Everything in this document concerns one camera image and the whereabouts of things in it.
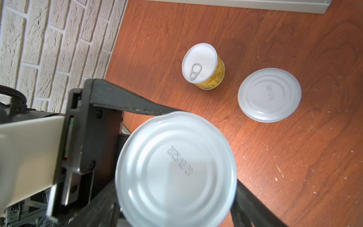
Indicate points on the white can near right gripper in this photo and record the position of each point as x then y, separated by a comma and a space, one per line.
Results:
269, 95

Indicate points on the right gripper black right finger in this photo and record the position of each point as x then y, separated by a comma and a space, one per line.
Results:
247, 210

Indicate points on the grey metal cabinet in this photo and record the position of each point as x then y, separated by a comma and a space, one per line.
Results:
304, 6

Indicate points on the yellow can with pull tab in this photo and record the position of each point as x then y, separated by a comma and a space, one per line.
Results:
203, 67

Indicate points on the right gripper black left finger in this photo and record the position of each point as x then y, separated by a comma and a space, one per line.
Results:
103, 211

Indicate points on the white can with date stamp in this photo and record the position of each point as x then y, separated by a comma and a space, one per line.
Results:
176, 170

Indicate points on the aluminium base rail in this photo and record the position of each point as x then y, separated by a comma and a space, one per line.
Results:
30, 212

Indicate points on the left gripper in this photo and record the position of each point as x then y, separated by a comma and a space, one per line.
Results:
89, 145

